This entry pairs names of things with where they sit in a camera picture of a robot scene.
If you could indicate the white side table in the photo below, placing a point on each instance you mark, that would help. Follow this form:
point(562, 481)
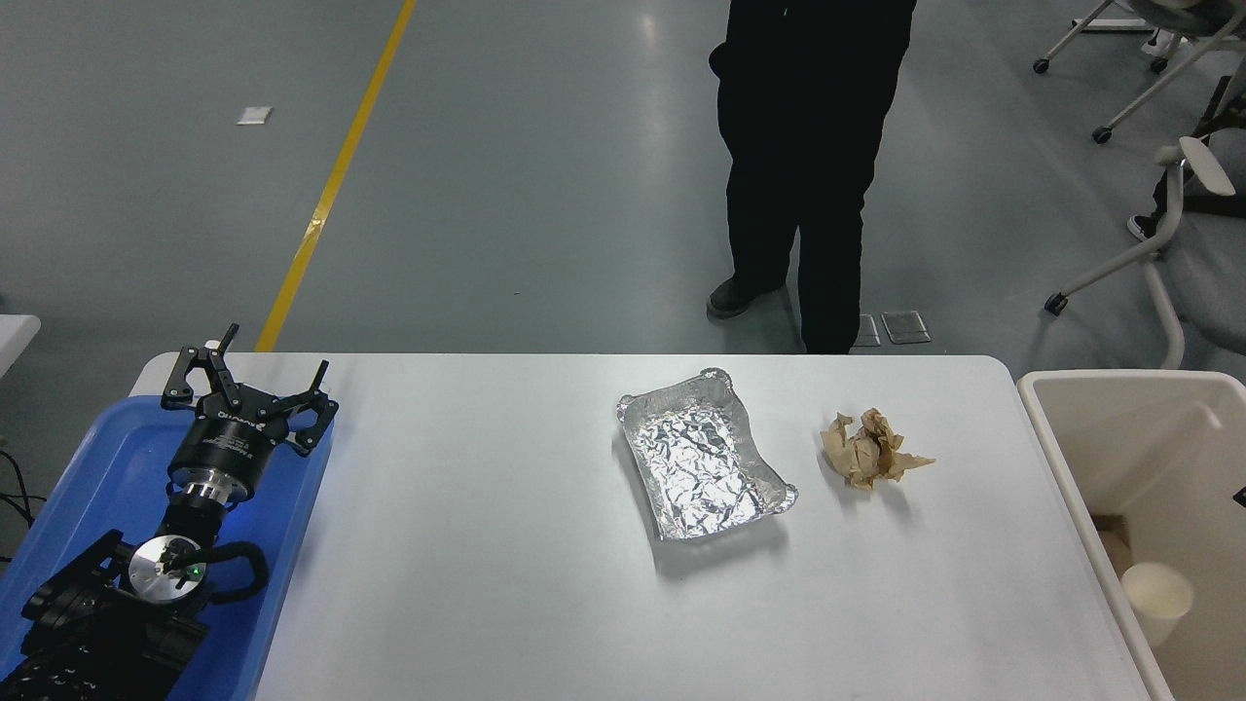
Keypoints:
point(15, 341)

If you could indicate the blue plastic tray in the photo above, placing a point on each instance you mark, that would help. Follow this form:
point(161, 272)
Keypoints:
point(107, 458)

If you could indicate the grey floor plate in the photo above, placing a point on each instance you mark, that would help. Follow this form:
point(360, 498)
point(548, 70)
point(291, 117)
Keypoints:
point(905, 327)
point(866, 331)

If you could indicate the white paper cup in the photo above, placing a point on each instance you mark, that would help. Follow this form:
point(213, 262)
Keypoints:
point(1158, 594)

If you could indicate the person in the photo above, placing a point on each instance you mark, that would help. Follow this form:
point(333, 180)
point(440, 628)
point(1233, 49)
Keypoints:
point(808, 146)
point(1147, 229)

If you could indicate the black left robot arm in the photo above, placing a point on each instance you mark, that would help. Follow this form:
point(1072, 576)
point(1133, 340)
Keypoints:
point(92, 633)

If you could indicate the crumpled foil tray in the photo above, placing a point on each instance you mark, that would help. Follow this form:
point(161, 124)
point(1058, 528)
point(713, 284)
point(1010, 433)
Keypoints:
point(696, 458)

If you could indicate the crumpled tan paper ball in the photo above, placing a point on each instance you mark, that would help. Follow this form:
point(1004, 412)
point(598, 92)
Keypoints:
point(871, 448)

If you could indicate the white frame wheeled chair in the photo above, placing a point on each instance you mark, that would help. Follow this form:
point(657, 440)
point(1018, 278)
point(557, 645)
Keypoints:
point(1149, 88)

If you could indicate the white chair with grey seat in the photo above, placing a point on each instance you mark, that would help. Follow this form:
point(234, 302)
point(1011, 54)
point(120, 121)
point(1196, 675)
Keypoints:
point(1207, 282)

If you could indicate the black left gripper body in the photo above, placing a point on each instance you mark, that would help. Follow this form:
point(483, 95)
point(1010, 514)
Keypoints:
point(229, 438)

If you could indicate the large pale bin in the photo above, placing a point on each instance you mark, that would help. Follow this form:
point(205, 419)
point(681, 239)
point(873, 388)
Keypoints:
point(1149, 448)

